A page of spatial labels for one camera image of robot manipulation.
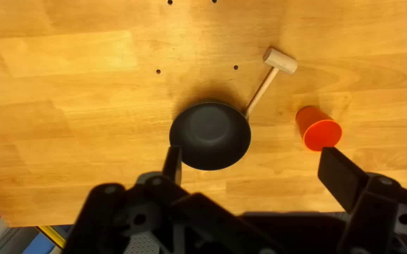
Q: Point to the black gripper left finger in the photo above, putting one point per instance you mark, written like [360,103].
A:
[172,167]

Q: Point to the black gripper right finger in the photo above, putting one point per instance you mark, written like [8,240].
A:
[341,177]

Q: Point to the orange plastic cup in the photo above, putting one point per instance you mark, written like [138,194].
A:
[317,129]

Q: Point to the black bowl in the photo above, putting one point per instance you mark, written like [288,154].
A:
[211,136]

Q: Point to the small wooden mallet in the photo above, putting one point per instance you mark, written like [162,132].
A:
[279,63]

